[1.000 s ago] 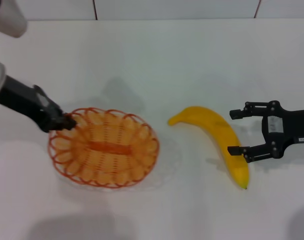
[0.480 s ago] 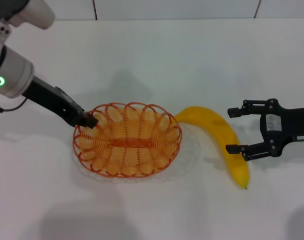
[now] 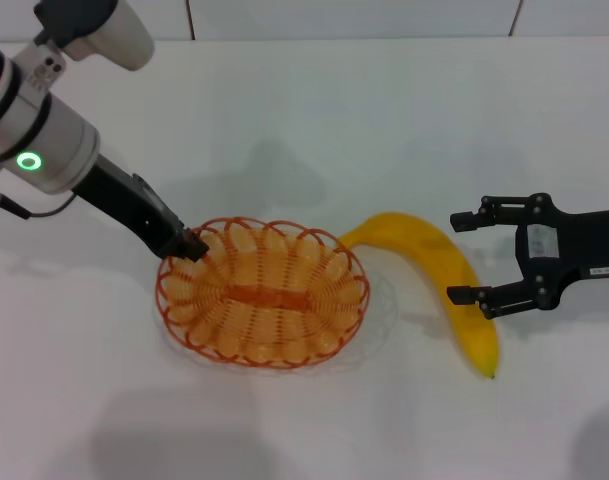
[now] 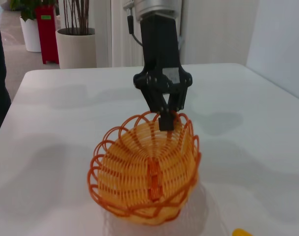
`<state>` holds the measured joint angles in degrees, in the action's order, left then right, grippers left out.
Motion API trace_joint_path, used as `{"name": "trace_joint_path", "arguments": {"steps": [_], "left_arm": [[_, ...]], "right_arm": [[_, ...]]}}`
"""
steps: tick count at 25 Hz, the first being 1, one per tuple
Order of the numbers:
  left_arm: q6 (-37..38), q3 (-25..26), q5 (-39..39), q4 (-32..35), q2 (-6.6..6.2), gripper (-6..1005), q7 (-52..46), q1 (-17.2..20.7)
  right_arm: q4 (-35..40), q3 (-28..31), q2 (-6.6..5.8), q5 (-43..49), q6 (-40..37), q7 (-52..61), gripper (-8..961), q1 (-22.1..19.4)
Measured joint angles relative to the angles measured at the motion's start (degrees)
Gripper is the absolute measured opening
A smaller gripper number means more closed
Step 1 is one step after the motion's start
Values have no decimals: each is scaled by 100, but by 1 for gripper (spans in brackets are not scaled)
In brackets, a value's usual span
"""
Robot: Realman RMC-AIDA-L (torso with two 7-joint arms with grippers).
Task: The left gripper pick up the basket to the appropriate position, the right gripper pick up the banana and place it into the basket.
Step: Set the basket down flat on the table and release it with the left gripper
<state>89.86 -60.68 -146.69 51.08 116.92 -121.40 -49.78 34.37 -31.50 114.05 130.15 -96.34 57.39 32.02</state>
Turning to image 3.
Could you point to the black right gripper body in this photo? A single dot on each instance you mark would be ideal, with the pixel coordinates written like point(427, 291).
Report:
point(584, 245)

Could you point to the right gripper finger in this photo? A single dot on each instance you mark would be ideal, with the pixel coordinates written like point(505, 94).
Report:
point(509, 297)
point(504, 210)

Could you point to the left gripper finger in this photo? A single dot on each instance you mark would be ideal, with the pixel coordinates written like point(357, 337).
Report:
point(194, 247)

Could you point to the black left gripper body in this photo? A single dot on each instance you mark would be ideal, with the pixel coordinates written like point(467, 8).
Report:
point(129, 205)

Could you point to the yellow banana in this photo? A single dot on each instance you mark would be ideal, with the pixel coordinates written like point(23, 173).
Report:
point(434, 245)

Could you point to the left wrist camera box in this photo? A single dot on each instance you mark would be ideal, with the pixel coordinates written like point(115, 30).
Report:
point(119, 35)

